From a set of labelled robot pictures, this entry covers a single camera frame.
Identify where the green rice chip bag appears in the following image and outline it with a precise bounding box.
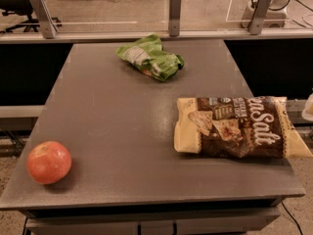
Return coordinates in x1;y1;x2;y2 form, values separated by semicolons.
116;34;184;82

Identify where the clear plastic item at edge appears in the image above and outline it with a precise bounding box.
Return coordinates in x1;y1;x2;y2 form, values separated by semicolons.
301;94;313;121

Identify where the black office chair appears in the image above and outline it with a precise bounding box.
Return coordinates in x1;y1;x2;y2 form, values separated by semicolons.
0;0;63;34

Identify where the right metal bracket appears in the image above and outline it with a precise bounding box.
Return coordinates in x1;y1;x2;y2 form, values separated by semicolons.
247;0;272;35

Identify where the grey drawer cabinet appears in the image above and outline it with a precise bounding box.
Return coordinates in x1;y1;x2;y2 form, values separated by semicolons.
22;207;280;235

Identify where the red apple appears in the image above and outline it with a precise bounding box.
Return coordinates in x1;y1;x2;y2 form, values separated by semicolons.
26;141;71;185

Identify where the brown sea salt chip bag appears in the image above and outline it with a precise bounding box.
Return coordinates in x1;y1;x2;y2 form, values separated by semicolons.
174;96;312;159

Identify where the middle metal bracket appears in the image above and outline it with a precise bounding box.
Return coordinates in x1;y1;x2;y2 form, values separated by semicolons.
168;0;181;37

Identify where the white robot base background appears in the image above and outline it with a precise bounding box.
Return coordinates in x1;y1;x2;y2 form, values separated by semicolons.
242;0;290;28

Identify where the black cable on floor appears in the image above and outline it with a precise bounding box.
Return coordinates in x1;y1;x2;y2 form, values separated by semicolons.
281;201;304;235

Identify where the metal bracket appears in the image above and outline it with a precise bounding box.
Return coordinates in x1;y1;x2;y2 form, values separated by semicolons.
29;0;58;39
247;0;272;35
168;0;181;37

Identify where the left metal bracket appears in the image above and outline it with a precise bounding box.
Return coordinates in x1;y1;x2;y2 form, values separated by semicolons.
29;0;58;39

